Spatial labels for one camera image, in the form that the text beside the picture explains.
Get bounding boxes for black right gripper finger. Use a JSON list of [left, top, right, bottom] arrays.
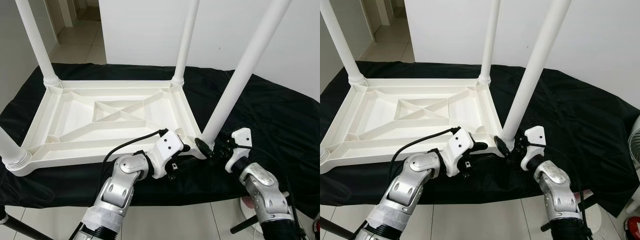
[[494, 135, 514, 157], [195, 138, 216, 160]]

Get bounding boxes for white plastic children table top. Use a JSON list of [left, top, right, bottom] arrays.
[[5, 77, 216, 177], [320, 76, 516, 175]]

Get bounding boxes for black tablecloth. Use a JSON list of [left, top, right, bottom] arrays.
[[0, 62, 320, 218], [320, 61, 640, 217]]

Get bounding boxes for black metal table leg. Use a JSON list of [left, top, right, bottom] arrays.
[[0, 217, 56, 240], [320, 217, 351, 240], [230, 220, 263, 235], [540, 192, 598, 233]]

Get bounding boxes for white round fan base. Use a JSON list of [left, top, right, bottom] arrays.
[[580, 202, 613, 238]]

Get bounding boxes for grey fan grille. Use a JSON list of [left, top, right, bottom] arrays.
[[629, 120, 640, 166]]

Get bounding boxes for white round fan housing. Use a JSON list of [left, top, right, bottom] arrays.
[[625, 114, 640, 216]]

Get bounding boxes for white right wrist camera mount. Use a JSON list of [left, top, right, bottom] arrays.
[[225, 128, 252, 173], [520, 126, 546, 171]]

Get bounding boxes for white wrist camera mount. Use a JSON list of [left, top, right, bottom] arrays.
[[442, 127, 475, 177], [149, 129, 185, 180], [225, 128, 252, 173], [520, 126, 546, 171]]

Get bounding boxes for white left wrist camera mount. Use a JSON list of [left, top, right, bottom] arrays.
[[149, 129, 185, 180], [442, 127, 475, 177]]

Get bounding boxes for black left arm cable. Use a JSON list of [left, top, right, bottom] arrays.
[[102, 129, 168, 173], [390, 126, 461, 171]]

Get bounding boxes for white door frame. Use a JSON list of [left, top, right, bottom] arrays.
[[374, 0, 393, 27], [59, 0, 77, 28]]

